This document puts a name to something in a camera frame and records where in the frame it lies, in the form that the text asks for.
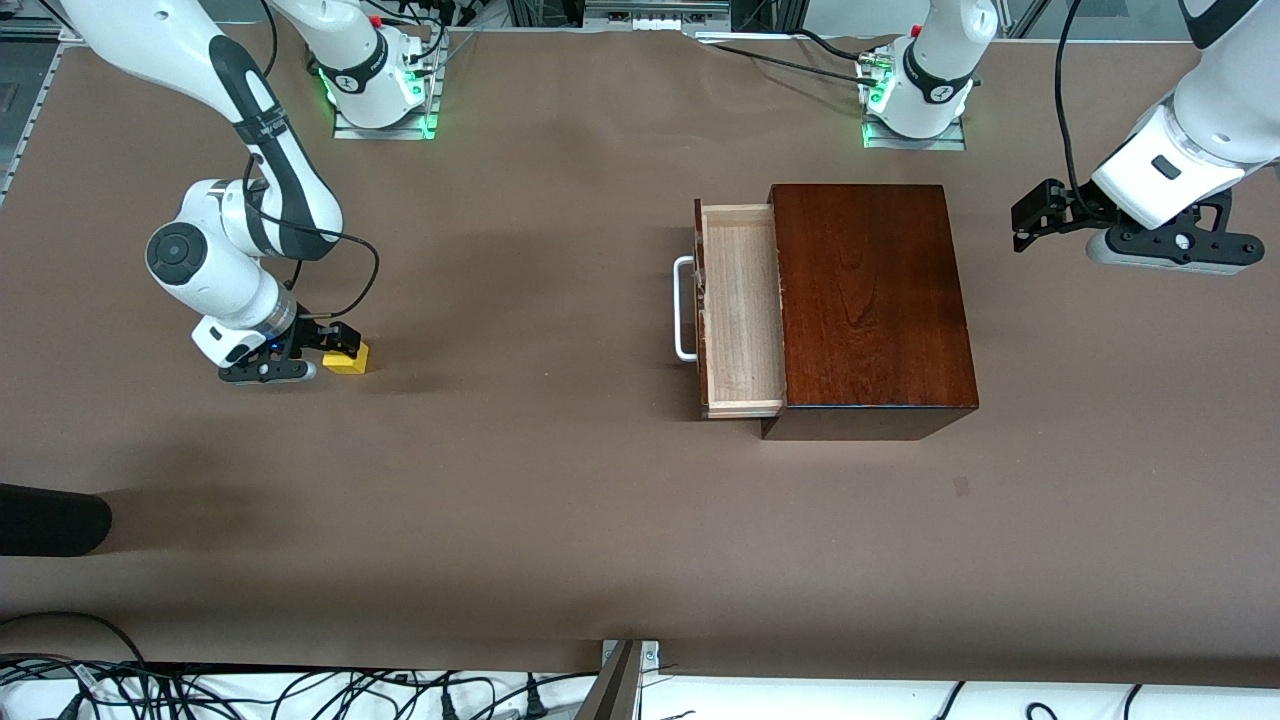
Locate wooden drawer with dark front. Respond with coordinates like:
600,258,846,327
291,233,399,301
694,198,787,421

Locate dark brown wooden cabinet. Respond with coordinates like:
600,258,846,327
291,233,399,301
760,183,980,442

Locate black cylindrical object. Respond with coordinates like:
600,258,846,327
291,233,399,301
0,484,113,558

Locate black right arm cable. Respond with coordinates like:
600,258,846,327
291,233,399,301
243,150,382,322

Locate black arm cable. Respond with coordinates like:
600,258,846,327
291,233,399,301
243,150,382,322
1054,0,1103,219

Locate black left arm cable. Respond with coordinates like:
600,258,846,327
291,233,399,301
1054,0,1103,219

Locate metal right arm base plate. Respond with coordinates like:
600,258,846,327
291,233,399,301
331,38,446,142

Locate black cable across table edge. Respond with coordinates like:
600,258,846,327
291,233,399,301
690,28,883,87

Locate aluminium table edge rail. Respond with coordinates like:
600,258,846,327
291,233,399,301
0,40,64,207

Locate tangled black floor cables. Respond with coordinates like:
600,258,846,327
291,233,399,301
0,610,603,720

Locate aluminium frame with sockets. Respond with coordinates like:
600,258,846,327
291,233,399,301
505,0,813,37

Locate metal camera stand post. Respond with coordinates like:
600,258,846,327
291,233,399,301
574,639,662,720

